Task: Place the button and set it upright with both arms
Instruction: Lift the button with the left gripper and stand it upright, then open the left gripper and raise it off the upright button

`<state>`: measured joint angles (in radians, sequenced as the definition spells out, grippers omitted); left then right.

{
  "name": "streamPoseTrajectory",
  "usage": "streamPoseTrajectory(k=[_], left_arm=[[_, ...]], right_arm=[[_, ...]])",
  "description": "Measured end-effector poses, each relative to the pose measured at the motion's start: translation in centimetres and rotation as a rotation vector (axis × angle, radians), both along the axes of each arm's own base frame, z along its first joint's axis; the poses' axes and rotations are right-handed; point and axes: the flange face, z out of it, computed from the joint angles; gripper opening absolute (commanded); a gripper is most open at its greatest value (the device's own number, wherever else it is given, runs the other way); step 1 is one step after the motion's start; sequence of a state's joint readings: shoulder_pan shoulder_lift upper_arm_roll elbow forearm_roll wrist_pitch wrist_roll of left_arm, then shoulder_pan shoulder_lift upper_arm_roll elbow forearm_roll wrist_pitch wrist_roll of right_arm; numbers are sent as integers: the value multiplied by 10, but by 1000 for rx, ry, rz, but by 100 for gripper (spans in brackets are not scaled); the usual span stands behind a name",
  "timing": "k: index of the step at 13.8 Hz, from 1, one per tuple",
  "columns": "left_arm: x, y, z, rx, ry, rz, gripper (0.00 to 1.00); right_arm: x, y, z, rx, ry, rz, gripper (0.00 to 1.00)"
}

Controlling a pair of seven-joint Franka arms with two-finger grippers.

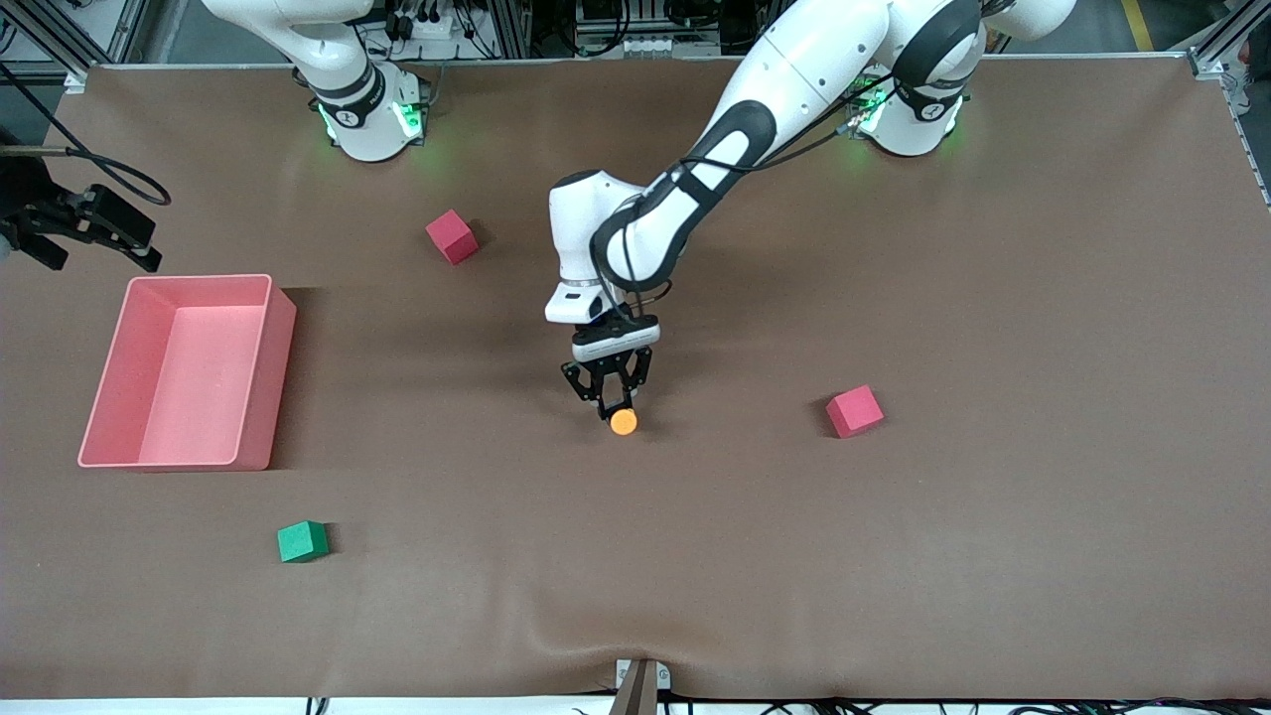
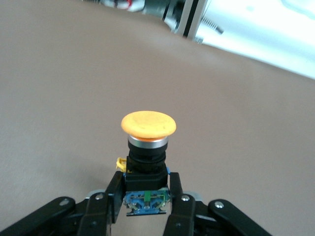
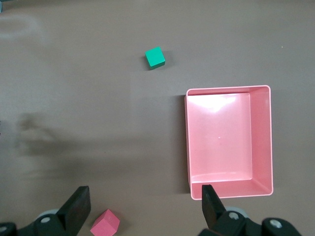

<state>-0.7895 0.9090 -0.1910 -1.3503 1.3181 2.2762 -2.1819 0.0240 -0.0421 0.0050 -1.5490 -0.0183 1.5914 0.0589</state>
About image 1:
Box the pink plastic bin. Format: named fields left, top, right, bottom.
left=77, top=274, right=298, bottom=472

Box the brown table cover mat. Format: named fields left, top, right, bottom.
left=0, top=55, right=1271, bottom=701

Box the pink foam cube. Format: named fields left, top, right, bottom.
left=825, top=384, right=885, bottom=440
left=425, top=209, right=480, bottom=266

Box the green foam cube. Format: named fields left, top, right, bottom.
left=277, top=519, right=330, bottom=564

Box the white power strip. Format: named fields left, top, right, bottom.
left=389, top=8, right=460, bottom=43

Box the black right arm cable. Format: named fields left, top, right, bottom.
left=0, top=62, right=172, bottom=208

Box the aluminium frame profile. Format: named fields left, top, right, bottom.
left=1187, top=0, right=1271, bottom=80
left=0, top=0, right=150, bottom=88

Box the metal table clamp bracket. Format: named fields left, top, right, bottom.
left=608, top=657, right=672, bottom=715

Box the aluminium frame post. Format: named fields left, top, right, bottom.
left=482, top=0, right=534, bottom=59

